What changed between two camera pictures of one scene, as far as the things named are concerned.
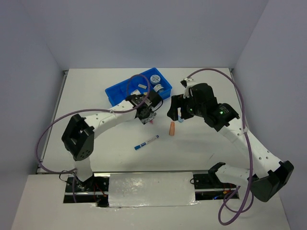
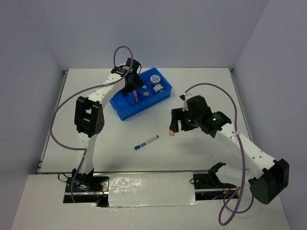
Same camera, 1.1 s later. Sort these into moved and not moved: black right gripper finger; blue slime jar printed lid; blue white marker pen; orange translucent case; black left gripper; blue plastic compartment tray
Moved: black right gripper finger; black left gripper
Not moved: orange translucent case; blue plastic compartment tray; blue slime jar printed lid; blue white marker pen
